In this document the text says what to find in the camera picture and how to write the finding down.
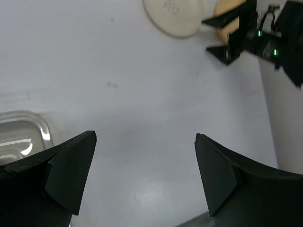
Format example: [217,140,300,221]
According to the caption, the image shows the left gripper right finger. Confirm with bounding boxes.
[195,134,303,227]

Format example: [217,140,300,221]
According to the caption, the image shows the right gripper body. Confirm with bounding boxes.
[227,0,303,87]

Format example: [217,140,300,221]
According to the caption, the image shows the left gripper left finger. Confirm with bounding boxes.
[0,131,97,227]

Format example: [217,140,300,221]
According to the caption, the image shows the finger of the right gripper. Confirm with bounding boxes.
[201,9,239,28]
[206,45,239,66]

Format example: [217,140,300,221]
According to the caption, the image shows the orange plastic plate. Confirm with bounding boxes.
[214,0,247,44]

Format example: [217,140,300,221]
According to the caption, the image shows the cream plastic plate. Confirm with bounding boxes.
[142,0,204,38]

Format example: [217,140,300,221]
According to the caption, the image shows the clear plastic bin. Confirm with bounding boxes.
[0,111,53,165]

